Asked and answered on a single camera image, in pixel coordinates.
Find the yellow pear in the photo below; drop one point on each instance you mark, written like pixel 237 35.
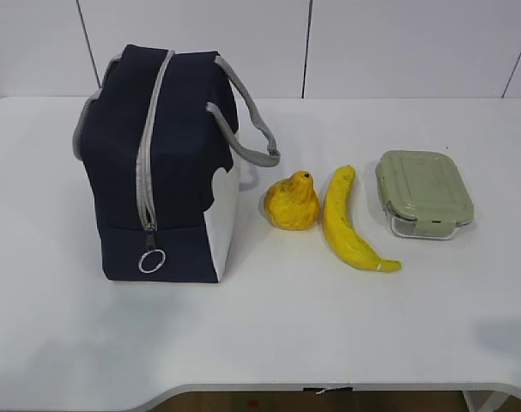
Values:
pixel 292 204

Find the yellow banana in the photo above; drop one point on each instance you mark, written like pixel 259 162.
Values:
pixel 339 230

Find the black tape on table edge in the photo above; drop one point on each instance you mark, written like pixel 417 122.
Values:
pixel 324 390

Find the glass container green lid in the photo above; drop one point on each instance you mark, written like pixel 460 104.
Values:
pixel 423 194

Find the navy blue lunch bag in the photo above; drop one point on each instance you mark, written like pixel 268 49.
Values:
pixel 161 142

